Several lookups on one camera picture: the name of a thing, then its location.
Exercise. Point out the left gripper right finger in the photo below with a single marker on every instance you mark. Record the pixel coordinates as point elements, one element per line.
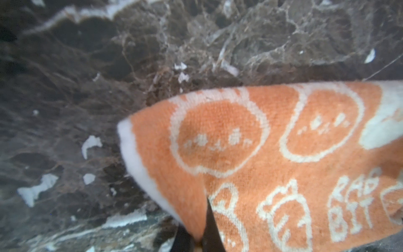
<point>211,241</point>

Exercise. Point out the orange patterned towel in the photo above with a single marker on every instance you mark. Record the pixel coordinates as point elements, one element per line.
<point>315,167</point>

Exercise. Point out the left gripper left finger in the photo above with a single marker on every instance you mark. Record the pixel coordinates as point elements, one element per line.
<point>183,241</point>

